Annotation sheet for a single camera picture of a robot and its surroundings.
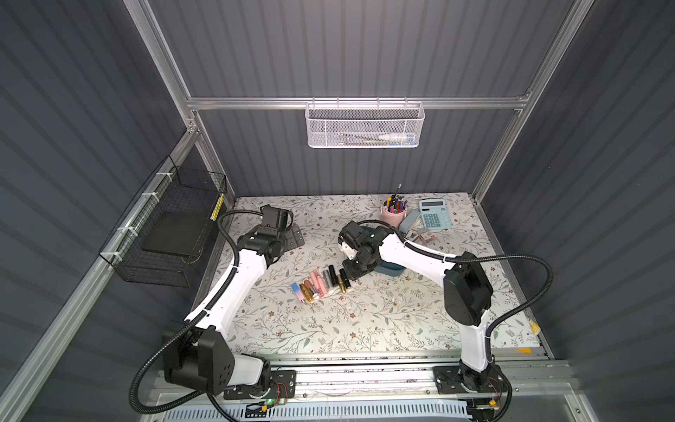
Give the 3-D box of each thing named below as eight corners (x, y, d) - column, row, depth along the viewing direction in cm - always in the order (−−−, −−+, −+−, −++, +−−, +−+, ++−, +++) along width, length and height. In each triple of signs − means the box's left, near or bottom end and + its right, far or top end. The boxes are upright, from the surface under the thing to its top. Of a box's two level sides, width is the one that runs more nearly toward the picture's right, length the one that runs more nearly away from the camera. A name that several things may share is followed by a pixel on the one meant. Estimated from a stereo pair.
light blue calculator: (424, 229, 112) (426, 225, 110) (418, 203, 121) (419, 199, 119) (451, 229, 112) (453, 224, 109) (442, 203, 121) (444, 199, 119)
